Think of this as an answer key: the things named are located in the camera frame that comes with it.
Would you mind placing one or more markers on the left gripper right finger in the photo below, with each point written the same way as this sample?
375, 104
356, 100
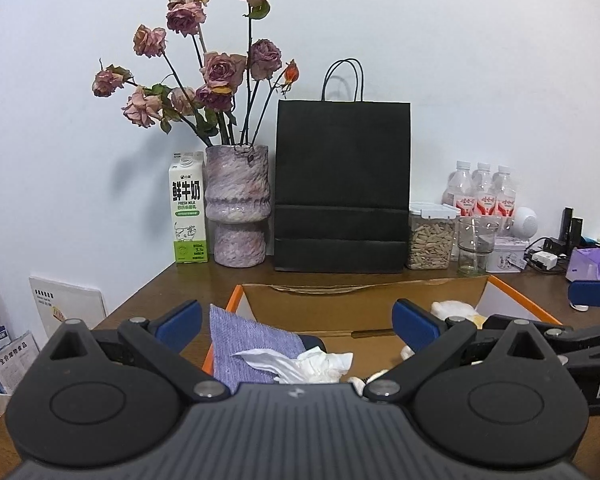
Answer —
437, 345

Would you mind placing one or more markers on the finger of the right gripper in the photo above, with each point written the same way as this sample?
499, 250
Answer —
584, 293

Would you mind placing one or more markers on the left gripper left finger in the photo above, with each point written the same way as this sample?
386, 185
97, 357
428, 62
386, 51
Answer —
156, 346

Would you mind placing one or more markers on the purple woven cloth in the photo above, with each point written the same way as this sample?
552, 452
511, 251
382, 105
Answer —
231, 334

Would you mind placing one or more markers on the large white tissue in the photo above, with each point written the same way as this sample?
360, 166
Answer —
313, 366

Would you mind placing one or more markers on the dark navy case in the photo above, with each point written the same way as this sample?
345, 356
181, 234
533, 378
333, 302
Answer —
310, 342

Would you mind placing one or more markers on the purple tissue pack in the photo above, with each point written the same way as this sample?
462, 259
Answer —
584, 265

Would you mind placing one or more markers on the white power adapter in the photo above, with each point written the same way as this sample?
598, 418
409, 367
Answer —
545, 261

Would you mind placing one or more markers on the black upright device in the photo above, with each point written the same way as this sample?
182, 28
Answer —
570, 231

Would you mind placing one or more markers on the red cardboard pumpkin box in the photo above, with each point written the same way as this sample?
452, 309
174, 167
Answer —
352, 312

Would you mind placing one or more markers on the white patterned tin box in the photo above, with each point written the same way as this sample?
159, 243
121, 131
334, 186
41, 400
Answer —
507, 255

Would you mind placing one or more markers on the white round speaker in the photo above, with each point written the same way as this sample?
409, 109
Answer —
525, 223

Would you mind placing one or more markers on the clear pellet storage container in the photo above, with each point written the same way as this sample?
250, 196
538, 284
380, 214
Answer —
431, 233

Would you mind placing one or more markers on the white calendar card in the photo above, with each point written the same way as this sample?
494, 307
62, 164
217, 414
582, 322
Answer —
57, 302

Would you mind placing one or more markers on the empty clear glass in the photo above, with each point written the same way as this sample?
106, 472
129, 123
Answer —
475, 242

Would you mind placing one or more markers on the right water bottle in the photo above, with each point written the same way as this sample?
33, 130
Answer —
505, 193

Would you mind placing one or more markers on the water bottle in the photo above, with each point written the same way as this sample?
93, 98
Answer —
460, 191
485, 198
505, 193

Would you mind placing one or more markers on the middle water bottle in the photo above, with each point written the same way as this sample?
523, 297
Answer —
485, 198

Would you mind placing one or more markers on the left water bottle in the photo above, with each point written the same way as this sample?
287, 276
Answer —
460, 191

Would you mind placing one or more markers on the black paper shopping bag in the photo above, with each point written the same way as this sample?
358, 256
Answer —
342, 184

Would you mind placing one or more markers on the purple marbled vase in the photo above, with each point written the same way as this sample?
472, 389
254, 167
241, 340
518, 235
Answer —
238, 203

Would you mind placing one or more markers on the green white milk carton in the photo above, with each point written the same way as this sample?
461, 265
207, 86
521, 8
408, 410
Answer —
188, 219

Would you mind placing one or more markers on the dried rose bouquet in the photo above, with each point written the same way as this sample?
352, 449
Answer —
235, 88

